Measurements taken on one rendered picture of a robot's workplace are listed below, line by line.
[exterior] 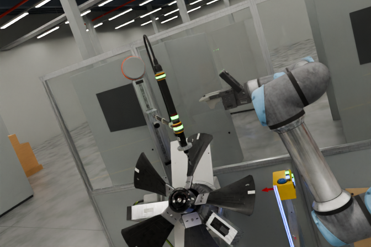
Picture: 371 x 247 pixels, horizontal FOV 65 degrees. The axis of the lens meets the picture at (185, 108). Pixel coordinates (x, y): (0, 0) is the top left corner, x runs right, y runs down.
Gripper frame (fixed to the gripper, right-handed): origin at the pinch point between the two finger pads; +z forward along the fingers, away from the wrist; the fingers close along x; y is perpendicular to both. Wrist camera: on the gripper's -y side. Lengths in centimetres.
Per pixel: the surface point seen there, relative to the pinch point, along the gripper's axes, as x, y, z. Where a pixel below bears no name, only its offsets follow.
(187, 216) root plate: -6, 53, 23
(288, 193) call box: 21, 64, -22
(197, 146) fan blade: 14.1, 26.5, 14.4
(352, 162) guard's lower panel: 70, 78, -62
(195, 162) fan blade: 7.8, 32.5, 16.3
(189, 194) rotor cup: -4.5, 42.7, 19.6
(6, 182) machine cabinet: 280, 112, 519
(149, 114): 46, 10, 50
